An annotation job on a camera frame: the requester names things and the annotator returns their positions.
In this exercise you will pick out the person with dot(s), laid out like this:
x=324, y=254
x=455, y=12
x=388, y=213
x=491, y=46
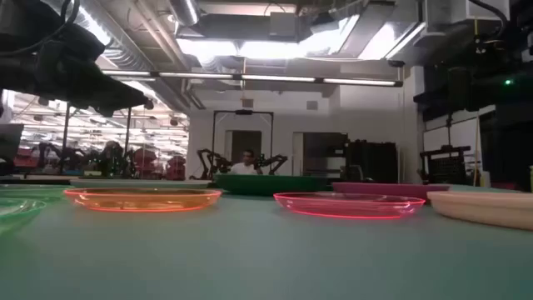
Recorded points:
x=245, y=168

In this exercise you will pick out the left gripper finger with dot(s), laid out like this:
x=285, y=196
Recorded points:
x=83, y=104
x=91, y=85

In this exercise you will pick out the silver ventilation duct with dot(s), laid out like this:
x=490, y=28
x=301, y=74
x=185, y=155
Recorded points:
x=185, y=10

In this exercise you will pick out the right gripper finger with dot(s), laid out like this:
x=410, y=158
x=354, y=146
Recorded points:
x=449, y=102

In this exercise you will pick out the pink transparent plastic plate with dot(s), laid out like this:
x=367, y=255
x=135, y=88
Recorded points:
x=350, y=205

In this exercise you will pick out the magenta opaque plastic plate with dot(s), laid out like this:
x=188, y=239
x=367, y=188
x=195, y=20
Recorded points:
x=391, y=189

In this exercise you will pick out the green transparent plastic plate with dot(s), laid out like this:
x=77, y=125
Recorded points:
x=16, y=208

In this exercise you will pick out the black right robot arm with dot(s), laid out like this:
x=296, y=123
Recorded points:
x=520, y=16

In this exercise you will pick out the beige plastic plate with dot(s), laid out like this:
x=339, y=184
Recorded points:
x=487, y=210

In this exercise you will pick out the black gantry frame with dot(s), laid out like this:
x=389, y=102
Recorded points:
x=243, y=112

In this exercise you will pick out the black cabinet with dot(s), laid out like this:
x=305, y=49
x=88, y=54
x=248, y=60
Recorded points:
x=370, y=162

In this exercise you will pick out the black background robot arm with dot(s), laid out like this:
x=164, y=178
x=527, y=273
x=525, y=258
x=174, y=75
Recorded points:
x=275, y=160
x=208, y=160

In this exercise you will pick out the orange transparent plastic plate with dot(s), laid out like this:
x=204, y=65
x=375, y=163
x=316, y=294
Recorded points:
x=141, y=201

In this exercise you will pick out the dark green plastic plate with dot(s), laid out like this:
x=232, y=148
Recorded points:
x=270, y=184

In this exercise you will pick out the ceiling light bar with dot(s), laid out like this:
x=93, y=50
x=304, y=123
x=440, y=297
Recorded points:
x=277, y=78

